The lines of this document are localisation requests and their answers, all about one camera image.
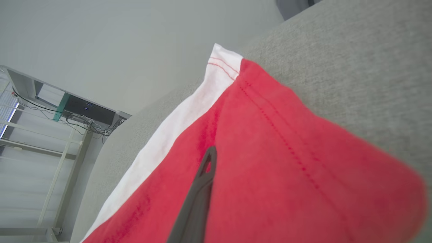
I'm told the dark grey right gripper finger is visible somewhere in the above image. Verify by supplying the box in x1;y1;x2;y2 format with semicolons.
166;146;217;243

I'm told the red shorts white band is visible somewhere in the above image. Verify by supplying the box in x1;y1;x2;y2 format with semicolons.
80;43;428;243

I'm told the black computer box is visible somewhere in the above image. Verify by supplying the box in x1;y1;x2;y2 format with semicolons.
63;94;117;126

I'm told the grey fabric padded surface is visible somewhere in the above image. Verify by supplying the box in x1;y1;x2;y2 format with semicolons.
69;0;432;243

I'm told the black desk cable tangle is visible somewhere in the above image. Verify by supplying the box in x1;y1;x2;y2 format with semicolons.
12;87;126;136

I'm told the teal bracket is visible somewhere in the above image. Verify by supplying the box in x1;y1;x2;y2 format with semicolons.
53;93;71;122

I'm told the grey metal desk frame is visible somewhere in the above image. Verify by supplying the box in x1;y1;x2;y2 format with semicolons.
0;65;132;243

